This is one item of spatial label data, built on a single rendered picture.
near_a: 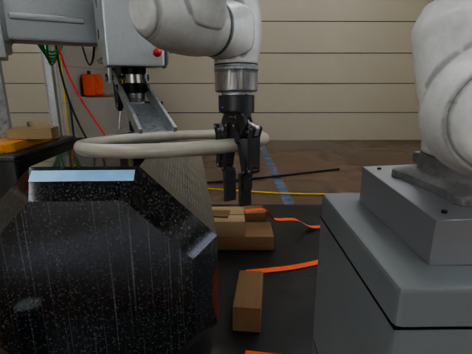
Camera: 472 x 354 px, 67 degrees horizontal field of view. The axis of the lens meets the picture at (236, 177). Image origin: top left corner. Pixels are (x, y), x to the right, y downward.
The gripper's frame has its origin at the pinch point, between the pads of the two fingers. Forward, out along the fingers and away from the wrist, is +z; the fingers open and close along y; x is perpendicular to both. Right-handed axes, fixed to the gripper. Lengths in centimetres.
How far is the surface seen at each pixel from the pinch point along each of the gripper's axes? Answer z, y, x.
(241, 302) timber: 65, 46, -40
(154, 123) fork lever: -11, 57, -10
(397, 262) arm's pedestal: 4.2, -36.6, 0.3
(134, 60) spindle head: -34, 75, -12
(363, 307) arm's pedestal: 13.9, -31.6, -0.1
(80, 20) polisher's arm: -60, 139, -14
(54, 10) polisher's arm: -63, 142, -2
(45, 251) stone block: 24, 52, 30
